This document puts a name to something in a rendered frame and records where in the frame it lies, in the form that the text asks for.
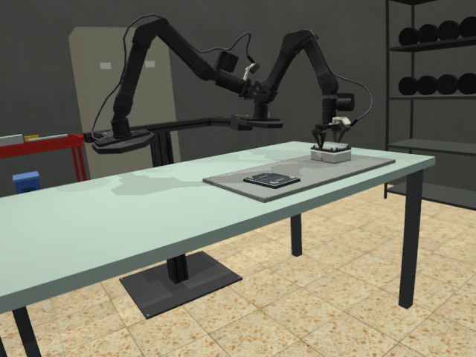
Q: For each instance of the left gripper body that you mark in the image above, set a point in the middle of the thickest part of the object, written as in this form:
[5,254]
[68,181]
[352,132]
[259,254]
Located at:
[329,119]

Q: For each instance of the white well plate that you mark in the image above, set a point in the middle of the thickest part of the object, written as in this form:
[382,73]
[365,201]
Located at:
[336,145]

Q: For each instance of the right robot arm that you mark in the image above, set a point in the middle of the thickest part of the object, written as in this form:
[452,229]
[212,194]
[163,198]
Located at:
[144,35]

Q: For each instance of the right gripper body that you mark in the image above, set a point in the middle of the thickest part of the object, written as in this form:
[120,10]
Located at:
[239,85]

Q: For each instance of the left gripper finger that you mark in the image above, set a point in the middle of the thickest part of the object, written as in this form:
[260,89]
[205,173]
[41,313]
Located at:
[340,136]
[323,135]

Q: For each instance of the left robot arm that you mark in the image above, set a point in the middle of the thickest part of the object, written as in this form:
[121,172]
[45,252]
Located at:
[292,44]

